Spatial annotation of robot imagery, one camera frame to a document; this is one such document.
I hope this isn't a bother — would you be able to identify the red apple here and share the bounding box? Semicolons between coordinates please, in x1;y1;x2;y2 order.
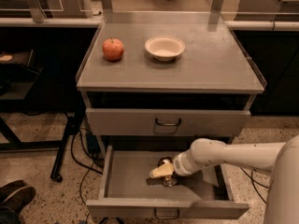
102;37;124;62

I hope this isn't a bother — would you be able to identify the open grey middle drawer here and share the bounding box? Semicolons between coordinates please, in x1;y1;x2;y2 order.
87;147;249;219

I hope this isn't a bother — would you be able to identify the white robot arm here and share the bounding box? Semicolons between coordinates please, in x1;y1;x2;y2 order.
149;136;299;224

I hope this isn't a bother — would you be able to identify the black floor cable left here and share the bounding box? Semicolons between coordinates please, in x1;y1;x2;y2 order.
69;128;106;224

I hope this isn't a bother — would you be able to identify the grey drawer cabinet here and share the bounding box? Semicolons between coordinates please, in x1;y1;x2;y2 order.
75;10;267;224

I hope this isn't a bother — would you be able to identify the black floor cable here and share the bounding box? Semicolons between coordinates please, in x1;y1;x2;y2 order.
69;128;106;224
239;166;270;205

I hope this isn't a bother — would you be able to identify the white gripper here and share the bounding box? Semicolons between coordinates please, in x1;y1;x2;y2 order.
149;150;200;178

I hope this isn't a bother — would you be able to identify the white paper bowl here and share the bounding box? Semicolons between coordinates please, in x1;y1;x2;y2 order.
145;35;185;62

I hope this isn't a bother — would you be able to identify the grey upper drawer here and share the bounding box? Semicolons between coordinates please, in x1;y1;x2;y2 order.
86;108;250;136

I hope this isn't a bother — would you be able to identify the black table frame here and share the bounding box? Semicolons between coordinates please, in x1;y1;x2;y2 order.
0;50;84;182

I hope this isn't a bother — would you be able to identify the dark shoe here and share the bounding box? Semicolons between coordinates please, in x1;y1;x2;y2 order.
0;180;36;224

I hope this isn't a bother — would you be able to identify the orange soda can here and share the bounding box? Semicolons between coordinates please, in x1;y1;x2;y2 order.
158;157;178;187

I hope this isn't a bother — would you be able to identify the black floor cable right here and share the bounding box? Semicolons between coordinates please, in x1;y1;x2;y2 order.
239;166;270;205

